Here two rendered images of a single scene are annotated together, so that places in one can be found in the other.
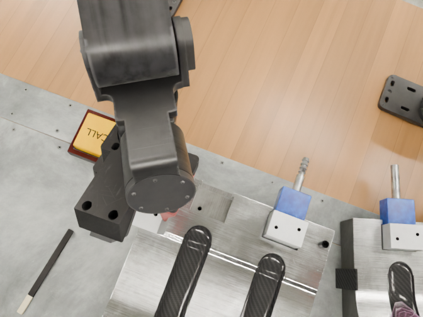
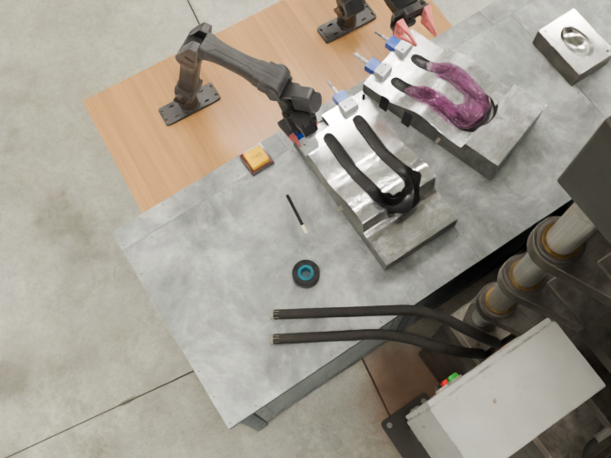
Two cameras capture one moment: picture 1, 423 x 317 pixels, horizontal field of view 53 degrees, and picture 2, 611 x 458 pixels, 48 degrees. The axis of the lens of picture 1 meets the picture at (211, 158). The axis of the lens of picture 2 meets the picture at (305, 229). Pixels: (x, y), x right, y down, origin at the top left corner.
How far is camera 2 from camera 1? 160 cm
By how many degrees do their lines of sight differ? 11
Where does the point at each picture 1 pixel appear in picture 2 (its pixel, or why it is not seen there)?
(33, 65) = (197, 168)
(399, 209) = (372, 64)
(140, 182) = (311, 101)
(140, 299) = (335, 172)
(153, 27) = (279, 70)
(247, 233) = (340, 120)
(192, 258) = (335, 145)
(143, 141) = (302, 93)
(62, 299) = (313, 214)
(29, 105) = (216, 180)
